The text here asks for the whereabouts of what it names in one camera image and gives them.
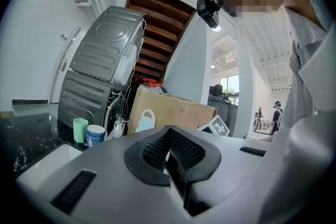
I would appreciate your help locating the chrome sink faucet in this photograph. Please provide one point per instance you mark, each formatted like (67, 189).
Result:
(118, 127)

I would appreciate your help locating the blue white mug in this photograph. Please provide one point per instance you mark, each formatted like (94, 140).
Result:
(95, 136)

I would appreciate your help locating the white door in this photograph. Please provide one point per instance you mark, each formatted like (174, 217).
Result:
(65, 68)

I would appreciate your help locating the white sink basin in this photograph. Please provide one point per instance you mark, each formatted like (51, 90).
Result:
(52, 161)

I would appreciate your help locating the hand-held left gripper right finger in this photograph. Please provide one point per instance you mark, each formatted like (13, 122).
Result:
(231, 181)

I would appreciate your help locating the grey washing machine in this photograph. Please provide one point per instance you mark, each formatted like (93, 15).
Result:
(107, 43)
(86, 98)

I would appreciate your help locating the green plastic cup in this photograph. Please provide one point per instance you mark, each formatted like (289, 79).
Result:
(80, 130)

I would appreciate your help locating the red capped white canister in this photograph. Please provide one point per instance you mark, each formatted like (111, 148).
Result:
(152, 86)

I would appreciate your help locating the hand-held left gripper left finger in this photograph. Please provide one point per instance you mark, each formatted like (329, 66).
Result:
(110, 186)

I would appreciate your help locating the black wheeled bin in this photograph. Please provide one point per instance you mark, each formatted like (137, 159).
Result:
(223, 115)

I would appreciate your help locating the large cardboard box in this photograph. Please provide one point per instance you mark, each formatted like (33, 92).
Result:
(170, 112)

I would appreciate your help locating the brown wooden staircase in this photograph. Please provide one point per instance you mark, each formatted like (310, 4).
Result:
(161, 30)

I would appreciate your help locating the black head camera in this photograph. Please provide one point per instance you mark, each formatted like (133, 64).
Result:
(210, 14)

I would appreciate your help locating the large window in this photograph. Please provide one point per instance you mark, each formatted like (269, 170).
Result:
(229, 84)

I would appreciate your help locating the black bundle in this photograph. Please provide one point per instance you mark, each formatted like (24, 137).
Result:
(218, 90)

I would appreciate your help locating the black marble vanity table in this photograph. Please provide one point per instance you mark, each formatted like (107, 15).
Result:
(31, 136)

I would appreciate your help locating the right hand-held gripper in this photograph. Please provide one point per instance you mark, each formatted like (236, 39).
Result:
(218, 127)

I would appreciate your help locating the person's grey shirt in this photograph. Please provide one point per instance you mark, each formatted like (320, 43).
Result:
(309, 60)

